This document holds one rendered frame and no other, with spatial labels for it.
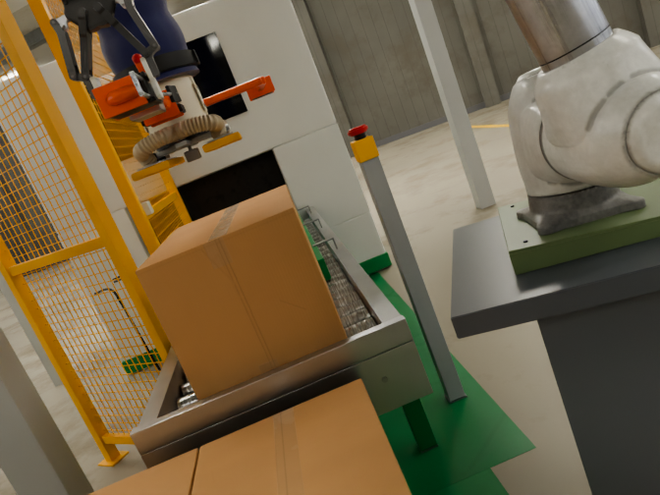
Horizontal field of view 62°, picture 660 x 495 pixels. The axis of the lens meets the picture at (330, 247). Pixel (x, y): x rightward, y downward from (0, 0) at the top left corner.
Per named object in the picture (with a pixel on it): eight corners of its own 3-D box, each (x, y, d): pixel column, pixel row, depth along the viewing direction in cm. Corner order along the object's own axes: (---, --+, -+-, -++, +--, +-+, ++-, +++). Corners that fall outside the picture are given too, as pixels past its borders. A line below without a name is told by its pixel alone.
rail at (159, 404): (223, 273, 360) (211, 247, 356) (231, 270, 360) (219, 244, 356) (167, 498, 135) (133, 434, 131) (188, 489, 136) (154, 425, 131)
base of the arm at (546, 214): (598, 188, 115) (592, 162, 114) (649, 205, 93) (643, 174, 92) (511, 213, 117) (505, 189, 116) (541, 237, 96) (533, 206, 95)
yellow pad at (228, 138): (212, 150, 171) (206, 136, 170) (243, 138, 172) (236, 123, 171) (204, 153, 138) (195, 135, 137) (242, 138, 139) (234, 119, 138)
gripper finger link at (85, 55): (86, 8, 88) (77, 7, 88) (87, 80, 90) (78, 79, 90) (93, 13, 92) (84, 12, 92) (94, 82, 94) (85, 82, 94)
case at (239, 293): (224, 331, 196) (176, 228, 186) (328, 288, 197) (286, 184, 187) (204, 414, 137) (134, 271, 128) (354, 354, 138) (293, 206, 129)
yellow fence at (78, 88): (232, 332, 372) (87, 23, 325) (246, 326, 373) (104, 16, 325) (221, 417, 258) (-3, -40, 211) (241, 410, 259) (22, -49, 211)
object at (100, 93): (117, 121, 98) (103, 93, 96) (156, 105, 98) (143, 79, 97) (104, 119, 89) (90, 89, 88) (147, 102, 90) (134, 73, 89)
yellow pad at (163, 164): (155, 174, 170) (148, 158, 169) (186, 161, 171) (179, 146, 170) (133, 182, 137) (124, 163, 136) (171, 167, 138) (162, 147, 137)
